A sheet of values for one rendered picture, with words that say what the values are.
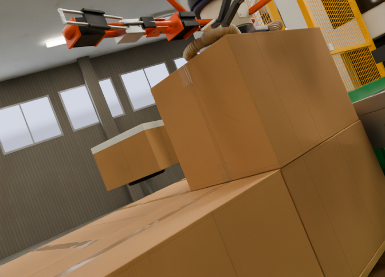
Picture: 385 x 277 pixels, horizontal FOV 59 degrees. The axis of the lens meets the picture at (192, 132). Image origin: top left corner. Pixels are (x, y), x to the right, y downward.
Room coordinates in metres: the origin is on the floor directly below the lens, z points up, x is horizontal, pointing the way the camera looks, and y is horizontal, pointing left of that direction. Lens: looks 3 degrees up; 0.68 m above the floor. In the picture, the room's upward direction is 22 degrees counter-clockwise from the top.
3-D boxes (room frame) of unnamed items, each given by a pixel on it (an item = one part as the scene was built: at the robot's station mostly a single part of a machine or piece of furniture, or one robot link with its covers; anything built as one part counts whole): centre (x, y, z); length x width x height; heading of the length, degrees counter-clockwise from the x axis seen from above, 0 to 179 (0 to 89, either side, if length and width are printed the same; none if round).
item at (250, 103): (1.29, -0.27, 0.74); 0.60 x 0.40 x 0.40; 133
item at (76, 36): (0.88, 0.16, 1.07); 0.08 x 0.07 x 0.05; 133
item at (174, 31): (1.11, -0.10, 1.07); 0.10 x 0.08 x 0.06; 43
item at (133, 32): (0.97, 0.06, 1.07); 0.07 x 0.07 x 0.04; 43
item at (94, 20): (0.87, 0.08, 1.07); 0.31 x 0.03 x 0.05; 145
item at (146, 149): (3.00, 0.52, 0.82); 0.60 x 0.40 x 0.40; 62
